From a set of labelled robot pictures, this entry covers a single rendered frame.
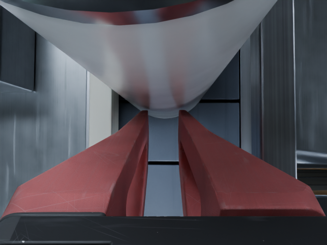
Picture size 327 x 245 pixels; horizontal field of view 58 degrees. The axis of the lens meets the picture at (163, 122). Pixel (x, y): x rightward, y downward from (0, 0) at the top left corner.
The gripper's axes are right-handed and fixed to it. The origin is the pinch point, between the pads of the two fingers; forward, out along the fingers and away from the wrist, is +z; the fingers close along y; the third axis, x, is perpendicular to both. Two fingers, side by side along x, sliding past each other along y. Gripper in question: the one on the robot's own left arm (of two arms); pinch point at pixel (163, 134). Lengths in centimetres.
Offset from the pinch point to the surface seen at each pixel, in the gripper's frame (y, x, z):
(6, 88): 11.5, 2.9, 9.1
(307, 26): -11.3, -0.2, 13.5
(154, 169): 0.6, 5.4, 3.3
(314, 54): -11.8, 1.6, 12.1
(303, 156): -9.5, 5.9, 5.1
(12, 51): 10.4, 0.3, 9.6
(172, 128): -0.6, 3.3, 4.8
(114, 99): 2.6, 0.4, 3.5
